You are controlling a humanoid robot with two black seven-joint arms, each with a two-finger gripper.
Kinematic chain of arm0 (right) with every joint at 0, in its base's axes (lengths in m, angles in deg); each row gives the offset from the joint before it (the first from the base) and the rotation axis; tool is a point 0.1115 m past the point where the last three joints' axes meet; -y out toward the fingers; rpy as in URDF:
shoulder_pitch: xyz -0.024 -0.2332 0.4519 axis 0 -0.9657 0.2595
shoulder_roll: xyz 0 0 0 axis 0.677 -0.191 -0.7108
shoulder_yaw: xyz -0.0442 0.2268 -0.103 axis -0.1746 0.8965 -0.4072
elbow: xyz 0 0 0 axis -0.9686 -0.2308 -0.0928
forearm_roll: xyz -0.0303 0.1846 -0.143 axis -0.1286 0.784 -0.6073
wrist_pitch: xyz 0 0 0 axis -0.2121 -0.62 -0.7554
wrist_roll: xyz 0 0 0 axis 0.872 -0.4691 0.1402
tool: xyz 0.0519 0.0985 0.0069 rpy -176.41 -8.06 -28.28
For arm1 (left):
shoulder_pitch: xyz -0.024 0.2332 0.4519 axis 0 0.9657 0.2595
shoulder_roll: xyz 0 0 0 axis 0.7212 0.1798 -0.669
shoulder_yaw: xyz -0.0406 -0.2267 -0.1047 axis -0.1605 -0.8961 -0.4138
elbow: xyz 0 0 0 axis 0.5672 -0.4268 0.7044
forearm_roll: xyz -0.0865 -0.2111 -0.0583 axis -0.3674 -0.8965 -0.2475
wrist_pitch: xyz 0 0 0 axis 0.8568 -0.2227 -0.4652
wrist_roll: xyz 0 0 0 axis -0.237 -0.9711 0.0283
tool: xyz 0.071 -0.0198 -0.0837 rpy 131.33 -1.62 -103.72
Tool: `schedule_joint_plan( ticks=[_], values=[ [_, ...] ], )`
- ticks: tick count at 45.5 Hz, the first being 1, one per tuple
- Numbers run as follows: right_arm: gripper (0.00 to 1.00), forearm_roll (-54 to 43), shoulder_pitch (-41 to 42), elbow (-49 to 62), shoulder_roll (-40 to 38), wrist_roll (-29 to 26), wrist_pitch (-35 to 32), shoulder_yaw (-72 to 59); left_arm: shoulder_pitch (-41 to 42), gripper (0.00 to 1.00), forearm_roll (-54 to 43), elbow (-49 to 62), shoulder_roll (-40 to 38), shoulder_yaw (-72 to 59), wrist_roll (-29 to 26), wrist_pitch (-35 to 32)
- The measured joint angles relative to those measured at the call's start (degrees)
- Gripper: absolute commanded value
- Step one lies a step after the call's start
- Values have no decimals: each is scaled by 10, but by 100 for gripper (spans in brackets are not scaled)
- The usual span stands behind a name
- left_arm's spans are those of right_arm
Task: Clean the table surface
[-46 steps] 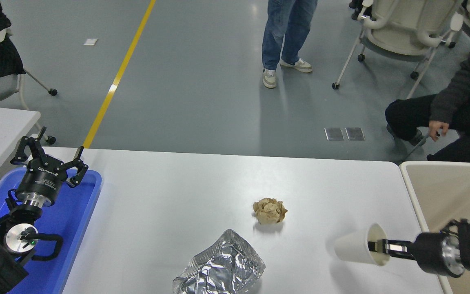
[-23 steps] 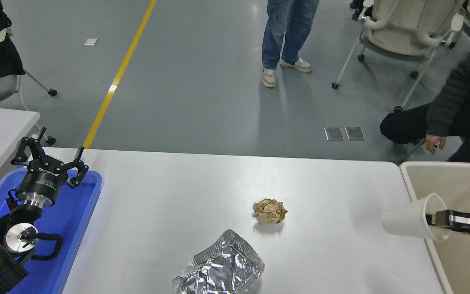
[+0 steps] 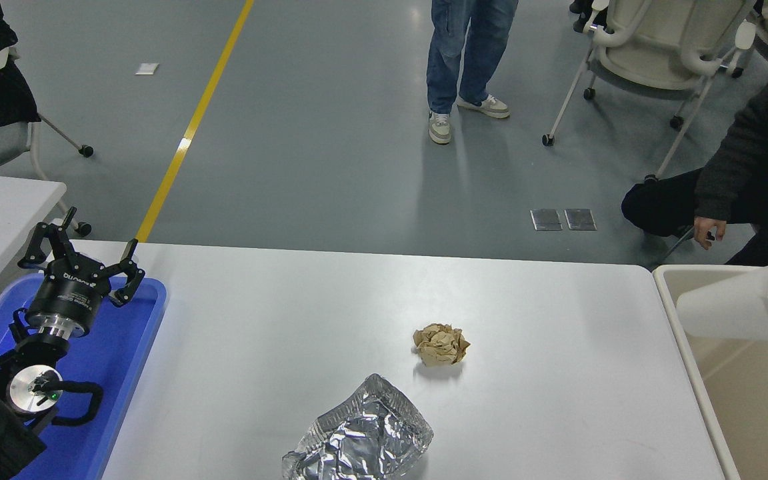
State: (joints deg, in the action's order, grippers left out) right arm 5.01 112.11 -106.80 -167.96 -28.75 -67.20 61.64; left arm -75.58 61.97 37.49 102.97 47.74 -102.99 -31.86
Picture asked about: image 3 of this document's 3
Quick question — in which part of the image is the tan paper ball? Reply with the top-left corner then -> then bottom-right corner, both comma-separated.
413,323 -> 471,367

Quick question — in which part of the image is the white paper cup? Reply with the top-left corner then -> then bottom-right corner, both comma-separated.
676,257 -> 768,344

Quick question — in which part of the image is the white rolling chair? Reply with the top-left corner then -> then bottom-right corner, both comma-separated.
542,0 -> 758,184

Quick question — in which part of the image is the blue plastic tray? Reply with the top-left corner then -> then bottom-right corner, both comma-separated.
0,273 -> 168,480

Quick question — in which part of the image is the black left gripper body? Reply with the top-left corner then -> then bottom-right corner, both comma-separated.
26,261 -> 113,332

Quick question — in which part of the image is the person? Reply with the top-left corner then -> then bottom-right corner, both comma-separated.
569,0 -> 608,34
621,43 -> 768,267
426,0 -> 519,145

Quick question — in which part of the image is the person's left hand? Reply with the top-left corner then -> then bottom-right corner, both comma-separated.
693,216 -> 727,251

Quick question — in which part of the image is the foil tray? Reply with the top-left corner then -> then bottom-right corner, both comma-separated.
282,373 -> 435,480

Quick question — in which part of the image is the large pale bin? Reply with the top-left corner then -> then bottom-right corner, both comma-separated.
653,265 -> 768,480

